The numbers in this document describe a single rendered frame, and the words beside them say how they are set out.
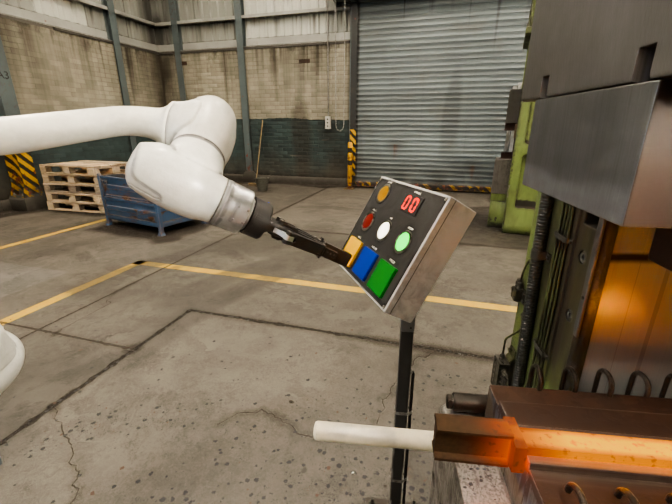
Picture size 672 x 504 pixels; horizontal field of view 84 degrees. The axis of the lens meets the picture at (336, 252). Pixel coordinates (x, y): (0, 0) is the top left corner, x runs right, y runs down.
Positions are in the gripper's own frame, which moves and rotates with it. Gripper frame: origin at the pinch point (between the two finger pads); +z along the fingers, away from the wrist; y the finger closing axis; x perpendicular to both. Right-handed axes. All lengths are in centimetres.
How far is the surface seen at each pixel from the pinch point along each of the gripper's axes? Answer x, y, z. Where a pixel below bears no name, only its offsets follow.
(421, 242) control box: 10.9, 6.5, 13.3
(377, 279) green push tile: -1.2, 0.0, 12.5
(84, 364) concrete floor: -146, -152, -39
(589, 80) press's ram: 29, 46, -8
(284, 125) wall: 96, -822, 116
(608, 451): 1, 51, 15
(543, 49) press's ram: 35, 36, -6
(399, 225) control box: 11.9, -4.4, 13.4
